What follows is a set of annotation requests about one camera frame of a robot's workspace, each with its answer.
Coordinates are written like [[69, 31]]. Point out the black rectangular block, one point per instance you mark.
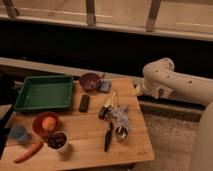
[[84, 103]]

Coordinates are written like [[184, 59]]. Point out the small metal cup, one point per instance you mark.
[[121, 133]]

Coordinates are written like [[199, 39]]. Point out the green plastic tray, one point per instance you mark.
[[41, 93]]

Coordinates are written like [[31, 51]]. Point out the wooden cutting board table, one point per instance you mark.
[[86, 133]]

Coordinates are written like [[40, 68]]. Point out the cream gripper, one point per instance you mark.
[[138, 90]]

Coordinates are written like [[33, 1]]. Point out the blue sponge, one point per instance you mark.
[[105, 86]]

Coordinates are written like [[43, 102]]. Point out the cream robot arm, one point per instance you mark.
[[160, 81]]

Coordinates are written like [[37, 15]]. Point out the orange apple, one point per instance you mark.
[[48, 123]]

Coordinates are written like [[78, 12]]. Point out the orange bowl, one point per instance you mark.
[[37, 123]]

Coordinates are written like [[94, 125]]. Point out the brush with wooden handle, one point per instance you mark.
[[110, 103]]

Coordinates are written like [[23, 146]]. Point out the orange carrot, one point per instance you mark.
[[34, 148]]

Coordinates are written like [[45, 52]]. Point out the black handled knife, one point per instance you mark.
[[108, 136]]

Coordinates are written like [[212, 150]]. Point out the purple bowl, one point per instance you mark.
[[90, 81]]

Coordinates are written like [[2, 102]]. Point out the white cup of grapes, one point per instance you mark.
[[58, 141]]

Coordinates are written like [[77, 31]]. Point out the clear plastic bag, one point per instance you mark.
[[121, 115]]

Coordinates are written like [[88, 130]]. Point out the blue plastic cup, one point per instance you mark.
[[19, 133]]

